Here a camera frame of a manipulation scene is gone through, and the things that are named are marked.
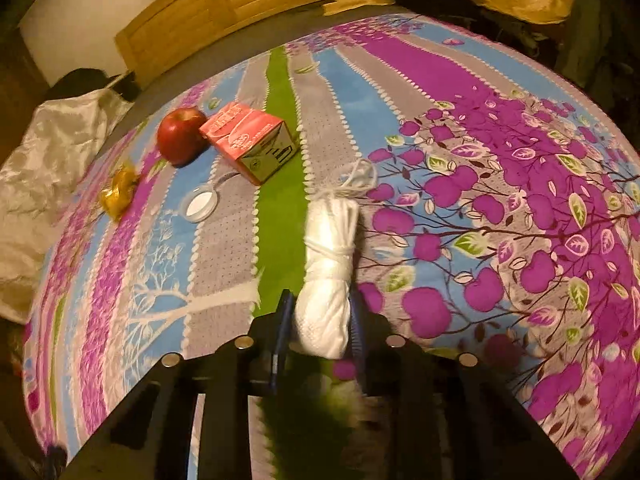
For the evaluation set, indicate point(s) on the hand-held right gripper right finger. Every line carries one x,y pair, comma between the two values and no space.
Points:
356,320

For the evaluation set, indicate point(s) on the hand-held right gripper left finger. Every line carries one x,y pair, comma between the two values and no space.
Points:
282,320

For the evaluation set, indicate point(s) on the white round lid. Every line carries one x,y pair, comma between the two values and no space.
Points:
200,205

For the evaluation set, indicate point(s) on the pink carton box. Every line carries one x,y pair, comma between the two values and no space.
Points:
240,130

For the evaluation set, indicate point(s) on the yellow candy wrapper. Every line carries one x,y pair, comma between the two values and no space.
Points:
117,192

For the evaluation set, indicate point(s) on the red apple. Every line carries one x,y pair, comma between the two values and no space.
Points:
180,135

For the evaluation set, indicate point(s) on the floral striped blanket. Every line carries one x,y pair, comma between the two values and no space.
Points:
450,110

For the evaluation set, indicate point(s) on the white satin cloth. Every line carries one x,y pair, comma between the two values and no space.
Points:
50,170

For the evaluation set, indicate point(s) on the wooden headboard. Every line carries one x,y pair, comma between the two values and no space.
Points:
200,20

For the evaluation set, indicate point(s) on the dark cloth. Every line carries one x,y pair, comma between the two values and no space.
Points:
80,82

